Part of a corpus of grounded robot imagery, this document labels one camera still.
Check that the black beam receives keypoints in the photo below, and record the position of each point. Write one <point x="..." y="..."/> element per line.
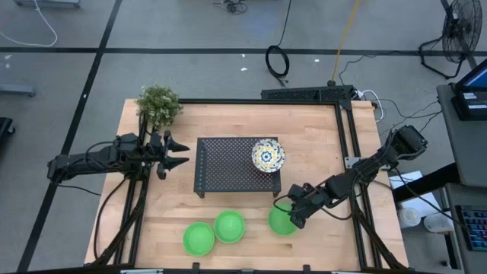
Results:
<point x="426" y="182"/>

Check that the black aluminium station frame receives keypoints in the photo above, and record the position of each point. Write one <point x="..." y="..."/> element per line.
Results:
<point x="228" y="101"/>

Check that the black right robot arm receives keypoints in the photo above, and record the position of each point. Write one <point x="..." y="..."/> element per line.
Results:
<point x="365" y="167"/>

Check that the grey desk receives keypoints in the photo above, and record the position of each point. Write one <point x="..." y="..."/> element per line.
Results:
<point x="468" y="152"/>
<point x="452" y="198"/>

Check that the grey table foot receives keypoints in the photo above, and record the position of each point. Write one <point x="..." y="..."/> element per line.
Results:
<point x="15" y="90"/>
<point x="45" y="3"/>

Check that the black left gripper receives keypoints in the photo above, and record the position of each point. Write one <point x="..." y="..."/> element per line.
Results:
<point x="161" y="156"/>

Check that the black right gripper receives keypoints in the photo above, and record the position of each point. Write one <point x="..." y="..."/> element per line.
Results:
<point x="310" y="198"/>

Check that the white plastic cup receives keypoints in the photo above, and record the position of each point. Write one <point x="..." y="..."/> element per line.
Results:
<point x="437" y="223"/>
<point x="409" y="217"/>

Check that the white paper sheet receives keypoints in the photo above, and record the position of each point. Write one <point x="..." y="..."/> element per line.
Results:
<point x="422" y="201"/>

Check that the open laptop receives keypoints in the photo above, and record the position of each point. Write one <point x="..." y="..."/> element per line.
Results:
<point x="475" y="80"/>

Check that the yellow patterned mini bowl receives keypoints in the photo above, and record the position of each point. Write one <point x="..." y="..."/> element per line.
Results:
<point x="268" y="156"/>

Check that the potted green plant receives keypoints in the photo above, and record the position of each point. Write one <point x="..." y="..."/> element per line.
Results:
<point x="159" y="104"/>

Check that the silver mounting plate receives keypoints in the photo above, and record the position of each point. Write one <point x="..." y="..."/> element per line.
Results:
<point x="350" y="163"/>

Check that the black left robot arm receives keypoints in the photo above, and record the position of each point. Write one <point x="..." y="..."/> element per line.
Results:
<point x="76" y="165"/>

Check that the black floor fan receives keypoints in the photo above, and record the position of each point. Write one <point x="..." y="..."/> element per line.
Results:
<point x="456" y="23"/>

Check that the black perforated metal panel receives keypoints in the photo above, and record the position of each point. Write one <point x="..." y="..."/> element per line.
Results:
<point x="304" y="93"/>

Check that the black keyboard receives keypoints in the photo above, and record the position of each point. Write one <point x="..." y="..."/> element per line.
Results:
<point x="475" y="228"/>

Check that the green plastic mini bowl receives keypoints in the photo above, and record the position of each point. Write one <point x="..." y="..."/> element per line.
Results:
<point x="198" y="239"/>
<point x="229" y="227"/>
<point x="279" y="224"/>

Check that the black chair base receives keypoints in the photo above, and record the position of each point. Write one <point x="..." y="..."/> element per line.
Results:
<point x="4" y="129"/>

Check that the black perforated metal rack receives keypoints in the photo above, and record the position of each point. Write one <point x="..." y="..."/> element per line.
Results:
<point x="224" y="163"/>

